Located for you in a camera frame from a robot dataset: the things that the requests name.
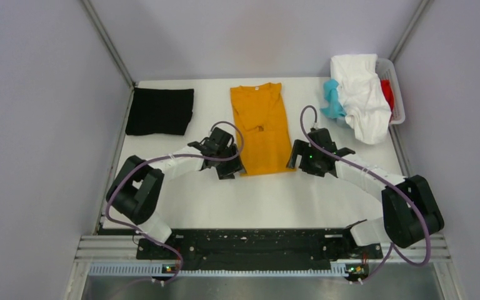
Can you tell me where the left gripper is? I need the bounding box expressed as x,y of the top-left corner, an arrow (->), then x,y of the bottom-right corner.
215,143 -> 246,179

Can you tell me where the orange t-shirt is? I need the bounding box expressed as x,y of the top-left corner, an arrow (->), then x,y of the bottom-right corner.
230,82 -> 294,176

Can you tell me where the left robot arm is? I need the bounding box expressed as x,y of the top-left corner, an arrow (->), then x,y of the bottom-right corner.
105,125 -> 245,258

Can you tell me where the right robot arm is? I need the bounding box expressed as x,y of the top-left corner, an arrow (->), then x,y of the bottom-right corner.
286,128 -> 444,258

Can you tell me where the turquoise t-shirt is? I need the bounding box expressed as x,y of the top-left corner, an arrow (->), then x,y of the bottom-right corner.
320,79 -> 346,119

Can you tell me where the white t-shirt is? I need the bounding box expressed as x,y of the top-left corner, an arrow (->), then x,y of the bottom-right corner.
330,54 -> 391,145

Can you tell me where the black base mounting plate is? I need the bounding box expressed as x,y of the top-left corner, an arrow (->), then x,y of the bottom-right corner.
136,229 -> 383,271

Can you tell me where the folded black t-shirt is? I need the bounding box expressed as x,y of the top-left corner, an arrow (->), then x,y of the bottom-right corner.
125,87 -> 194,136

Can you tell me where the red t-shirt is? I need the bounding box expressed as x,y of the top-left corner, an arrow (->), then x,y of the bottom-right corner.
381,79 -> 395,122

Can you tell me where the white laundry basket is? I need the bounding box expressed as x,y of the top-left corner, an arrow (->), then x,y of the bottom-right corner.
375,57 -> 406,126

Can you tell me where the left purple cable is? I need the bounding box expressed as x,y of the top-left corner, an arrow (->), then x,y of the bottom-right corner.
104,121 -> 245,286

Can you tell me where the purple cable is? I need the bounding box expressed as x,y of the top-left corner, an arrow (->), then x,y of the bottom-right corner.
299,105 -> 433,286
104,121 -> 245,286

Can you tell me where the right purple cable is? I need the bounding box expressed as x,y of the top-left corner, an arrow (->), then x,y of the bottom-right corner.
299,105 -> 433,286

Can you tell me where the grey cable duct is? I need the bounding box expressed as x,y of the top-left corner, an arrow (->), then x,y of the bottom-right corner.
89,262 -> 349,278

